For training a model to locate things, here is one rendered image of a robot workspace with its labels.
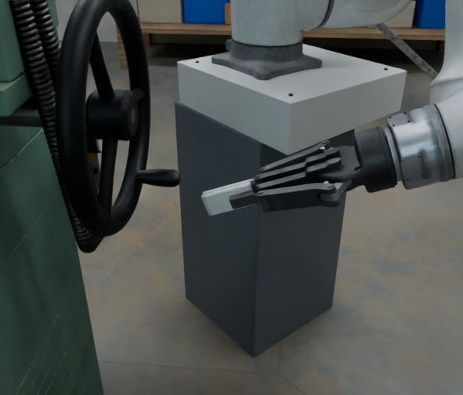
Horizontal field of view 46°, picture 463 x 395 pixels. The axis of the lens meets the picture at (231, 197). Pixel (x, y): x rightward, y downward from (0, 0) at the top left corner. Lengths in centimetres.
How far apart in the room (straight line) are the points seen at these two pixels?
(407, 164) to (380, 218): 138
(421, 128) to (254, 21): 59
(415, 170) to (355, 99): 52
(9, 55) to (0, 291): 35
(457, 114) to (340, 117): 50
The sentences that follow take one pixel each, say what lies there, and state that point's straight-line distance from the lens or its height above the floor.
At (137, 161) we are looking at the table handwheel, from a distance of 76.
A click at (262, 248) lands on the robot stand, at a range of 122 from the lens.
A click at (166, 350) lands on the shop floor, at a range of 146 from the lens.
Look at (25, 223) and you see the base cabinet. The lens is 87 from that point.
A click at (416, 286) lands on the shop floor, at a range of 172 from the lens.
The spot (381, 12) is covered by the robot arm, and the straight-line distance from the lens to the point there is 125.
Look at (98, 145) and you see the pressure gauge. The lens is 96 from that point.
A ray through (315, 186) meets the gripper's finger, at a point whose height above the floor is 75.
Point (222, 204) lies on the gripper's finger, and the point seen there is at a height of 70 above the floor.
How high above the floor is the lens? 106
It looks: 31 degrees down
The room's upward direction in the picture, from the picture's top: straight up
